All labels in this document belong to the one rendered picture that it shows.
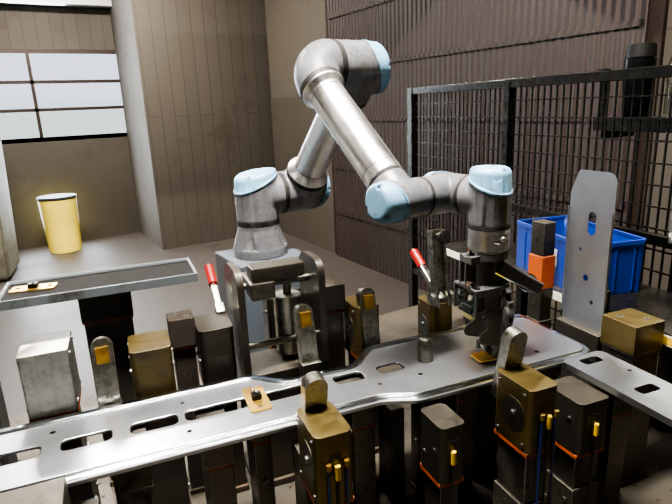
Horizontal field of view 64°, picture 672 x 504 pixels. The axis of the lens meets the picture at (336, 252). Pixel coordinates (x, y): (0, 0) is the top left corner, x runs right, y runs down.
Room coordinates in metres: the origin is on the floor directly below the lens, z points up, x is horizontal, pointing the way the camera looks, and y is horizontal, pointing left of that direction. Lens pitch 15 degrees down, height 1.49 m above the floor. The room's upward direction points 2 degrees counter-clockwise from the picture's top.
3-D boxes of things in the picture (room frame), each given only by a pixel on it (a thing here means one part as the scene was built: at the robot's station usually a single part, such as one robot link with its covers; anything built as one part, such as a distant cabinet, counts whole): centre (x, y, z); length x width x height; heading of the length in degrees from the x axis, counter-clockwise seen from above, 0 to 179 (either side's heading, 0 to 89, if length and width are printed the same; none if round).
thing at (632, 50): (1.46, -0.80, 1.52); 0.07 x 0.07 x 0.18
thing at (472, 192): (0.97, -0.28, 1.32); 0.09 x 0.08 x 0.11; 34
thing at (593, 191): (1.10, -0.53, 1.17); 0.12 x 0.01 x 0.34; 22
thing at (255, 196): (1.47, 0.20, 1.27); 0.13 x 0.12 x 0.14; 124
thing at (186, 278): (1.08, 0.49, 1.16); 0.37 x 0.14 x 0.02; 112
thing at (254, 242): (1.46, 0.21, 1.15); 0.15 x 0.15 x 0.10
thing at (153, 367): (0.95, 0.36, 0.89); 0.12 x 0.08 x 0.38; 22
